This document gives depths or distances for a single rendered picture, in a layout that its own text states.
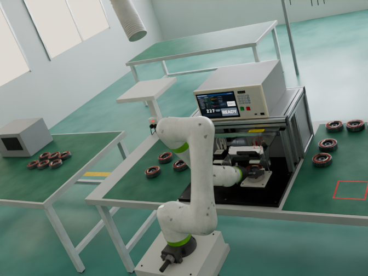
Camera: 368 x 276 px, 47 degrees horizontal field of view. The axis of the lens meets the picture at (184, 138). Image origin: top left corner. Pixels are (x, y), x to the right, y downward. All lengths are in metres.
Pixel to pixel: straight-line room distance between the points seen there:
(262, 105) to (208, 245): 0.86
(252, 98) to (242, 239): 1.33
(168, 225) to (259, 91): 0.93
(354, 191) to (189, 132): 0.98
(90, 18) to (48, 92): 1.81
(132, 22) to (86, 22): 4.96
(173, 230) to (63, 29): 6.32
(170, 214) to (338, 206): 0.87
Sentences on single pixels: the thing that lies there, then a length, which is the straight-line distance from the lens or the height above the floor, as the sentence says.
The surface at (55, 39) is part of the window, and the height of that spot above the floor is 1.24.
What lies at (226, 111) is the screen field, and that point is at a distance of 2.55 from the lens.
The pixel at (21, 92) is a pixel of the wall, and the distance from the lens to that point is 7.18.
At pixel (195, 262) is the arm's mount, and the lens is 2.03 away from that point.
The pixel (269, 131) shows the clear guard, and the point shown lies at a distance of 2.42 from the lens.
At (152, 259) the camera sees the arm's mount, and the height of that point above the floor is 0.86.
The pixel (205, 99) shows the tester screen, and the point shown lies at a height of 1.26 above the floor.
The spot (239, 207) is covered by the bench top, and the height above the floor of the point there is 0.75.
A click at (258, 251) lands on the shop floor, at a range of 3.26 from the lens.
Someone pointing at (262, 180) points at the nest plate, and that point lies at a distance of 2.53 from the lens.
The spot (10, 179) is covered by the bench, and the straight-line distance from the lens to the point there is 4.04.
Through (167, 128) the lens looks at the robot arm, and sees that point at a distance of 1.90.
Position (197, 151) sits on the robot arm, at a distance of 1.83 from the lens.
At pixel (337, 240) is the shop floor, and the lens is 3.23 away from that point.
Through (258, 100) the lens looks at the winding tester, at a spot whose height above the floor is 1.23.
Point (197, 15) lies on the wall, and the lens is 9.69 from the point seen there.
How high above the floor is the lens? 2.16
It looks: 25 degrees down
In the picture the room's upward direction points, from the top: 19 degrees counter-clockwise
